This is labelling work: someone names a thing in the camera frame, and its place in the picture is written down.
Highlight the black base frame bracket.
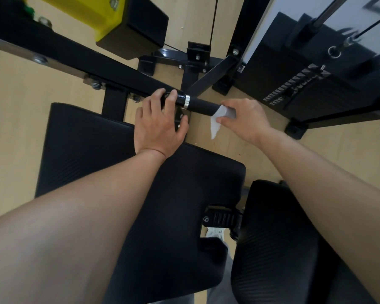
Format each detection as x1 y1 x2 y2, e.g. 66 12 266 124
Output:
137 41 241 96

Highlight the person's right forearm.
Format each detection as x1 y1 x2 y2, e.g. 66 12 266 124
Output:
256 127 380 304

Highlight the black steel cable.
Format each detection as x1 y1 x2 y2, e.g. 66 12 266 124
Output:
339 11 380 49

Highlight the black weight stack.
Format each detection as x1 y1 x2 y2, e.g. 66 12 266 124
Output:
234 12 380 124

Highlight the yellow machine cover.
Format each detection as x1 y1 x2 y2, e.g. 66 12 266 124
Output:
17 0 128 43

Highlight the black seat adjustment mechanism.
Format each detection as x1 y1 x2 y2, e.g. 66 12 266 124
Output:
202 205 245 242

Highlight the white shoe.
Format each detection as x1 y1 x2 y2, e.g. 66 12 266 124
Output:
206 227 226 242

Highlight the white wipe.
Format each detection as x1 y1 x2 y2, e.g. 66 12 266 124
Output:
210 104 229 140

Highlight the chrome guide rod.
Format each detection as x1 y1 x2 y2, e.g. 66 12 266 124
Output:
310 0 347 29

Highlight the black counterweight block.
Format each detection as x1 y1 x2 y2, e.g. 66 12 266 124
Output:
96 0 169 61

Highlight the person's left hand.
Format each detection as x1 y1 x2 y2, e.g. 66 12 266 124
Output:
134 88 190 159

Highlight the black machine handle grip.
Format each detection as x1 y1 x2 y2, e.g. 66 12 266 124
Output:
160 90 237 119

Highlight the person's right hand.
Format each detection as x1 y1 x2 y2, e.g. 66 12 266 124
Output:
215 98 273 147

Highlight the black padded back cushion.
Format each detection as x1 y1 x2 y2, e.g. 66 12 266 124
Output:
231 179 369 304

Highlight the black thin cable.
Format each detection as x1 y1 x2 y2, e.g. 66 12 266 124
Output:
209 0 220 48

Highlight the person's left forearm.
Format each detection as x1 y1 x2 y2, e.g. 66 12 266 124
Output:
0 149 169 304

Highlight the black upright frame post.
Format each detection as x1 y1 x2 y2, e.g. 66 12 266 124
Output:
212 0 274 96

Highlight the black padded seat cushion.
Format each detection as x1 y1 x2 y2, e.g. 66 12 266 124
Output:
34 102 246 304

